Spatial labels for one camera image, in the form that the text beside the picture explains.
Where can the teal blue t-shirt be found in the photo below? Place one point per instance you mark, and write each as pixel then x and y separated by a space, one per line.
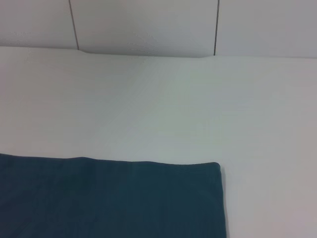
pixel 111 200

